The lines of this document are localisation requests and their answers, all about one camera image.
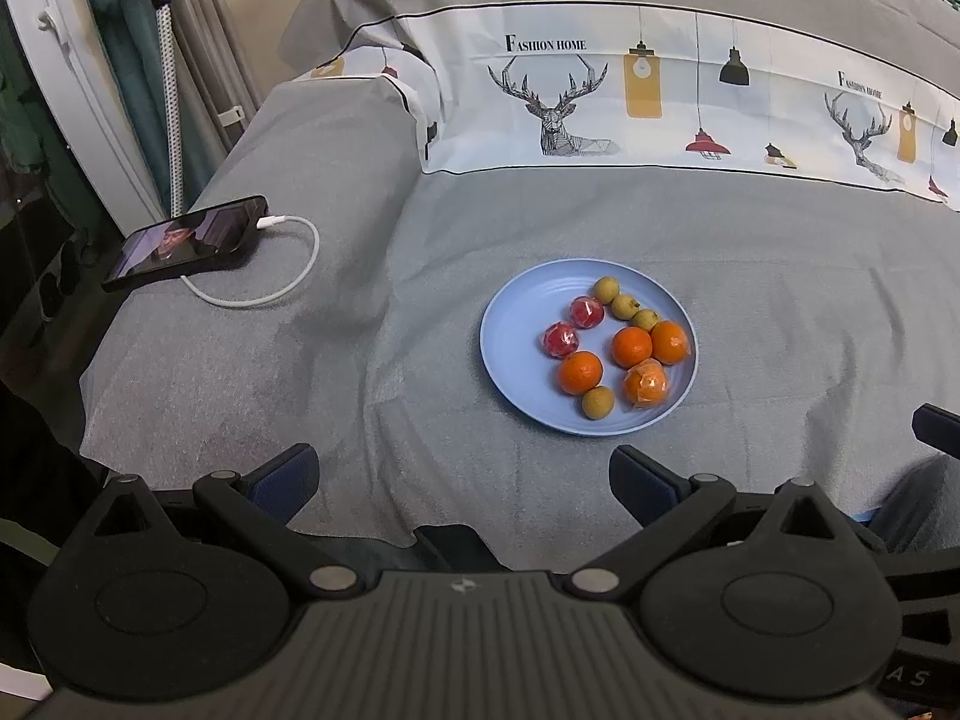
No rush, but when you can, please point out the plastic orange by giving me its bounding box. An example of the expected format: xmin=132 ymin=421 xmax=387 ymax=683
xmin=624 ymin=360 xmax=671 ymax=411

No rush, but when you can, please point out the deer print duvet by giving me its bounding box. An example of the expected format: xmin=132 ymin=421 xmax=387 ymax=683
xmin=281 ymin=0 xmax=960 ymax=212

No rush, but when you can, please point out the grey bed sheet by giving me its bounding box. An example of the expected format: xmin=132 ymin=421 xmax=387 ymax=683
xmin=79 ymin=75 xmax=960 ymax=571

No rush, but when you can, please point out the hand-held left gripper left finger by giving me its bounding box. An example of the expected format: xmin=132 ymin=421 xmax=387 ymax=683
xmin=56 ymin=444 xmax=368 ymax=605

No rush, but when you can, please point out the blue plate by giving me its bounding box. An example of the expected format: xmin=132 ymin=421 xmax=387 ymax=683
xmin=480 ymin=259 xmax=700 ymax=437

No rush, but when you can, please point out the white charging cable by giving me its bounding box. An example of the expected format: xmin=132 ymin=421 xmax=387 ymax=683
xmin=180 ymin=214 xmax=321 ymax=308

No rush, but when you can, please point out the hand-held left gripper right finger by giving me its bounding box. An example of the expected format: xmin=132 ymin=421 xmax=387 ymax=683
xmin=564 ymin=444 xmax=875 ymax=602

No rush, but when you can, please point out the person's grey trouser leg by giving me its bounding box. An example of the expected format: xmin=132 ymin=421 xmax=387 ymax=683
xmin=874 ymin=456 xmax=960 ymax=557

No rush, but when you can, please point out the white window frame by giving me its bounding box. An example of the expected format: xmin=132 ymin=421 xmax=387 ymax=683
xmin=0 ymin=0 xmax=166 ymax=237

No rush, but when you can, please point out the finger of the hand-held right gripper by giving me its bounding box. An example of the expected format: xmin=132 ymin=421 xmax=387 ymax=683
xmin=911 ymin=403 xmax=960 ymax=458

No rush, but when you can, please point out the black smartphone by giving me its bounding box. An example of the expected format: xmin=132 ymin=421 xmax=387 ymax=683
xmin=101 ymin=195 xmax=269 ymax=293

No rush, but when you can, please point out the teal curtain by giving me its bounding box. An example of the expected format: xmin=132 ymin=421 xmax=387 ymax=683
xmin=75 ymin=0 xmax=218 ymax=203

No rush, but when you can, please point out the grey curtain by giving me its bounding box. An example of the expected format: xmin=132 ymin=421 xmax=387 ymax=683
xmin=169 ymin=0 xmax=260 ymax=158

